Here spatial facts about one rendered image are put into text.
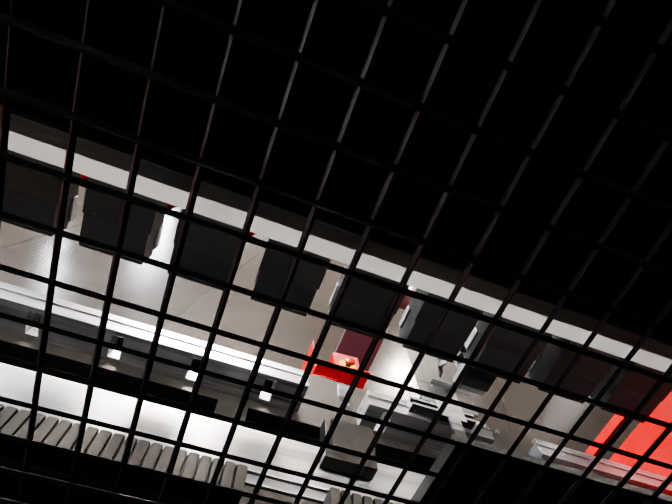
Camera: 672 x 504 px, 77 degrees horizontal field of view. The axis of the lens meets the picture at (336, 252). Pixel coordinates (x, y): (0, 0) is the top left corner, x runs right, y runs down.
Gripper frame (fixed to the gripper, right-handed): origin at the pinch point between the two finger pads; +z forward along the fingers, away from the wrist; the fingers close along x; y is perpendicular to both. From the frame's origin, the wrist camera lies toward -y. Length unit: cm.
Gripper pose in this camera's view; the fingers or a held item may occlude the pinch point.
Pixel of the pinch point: (448, 376)
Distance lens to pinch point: 137.7
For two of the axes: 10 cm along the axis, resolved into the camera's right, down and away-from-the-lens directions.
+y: 2.4, -2.6, -9.3
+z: -2.6, 9.1, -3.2
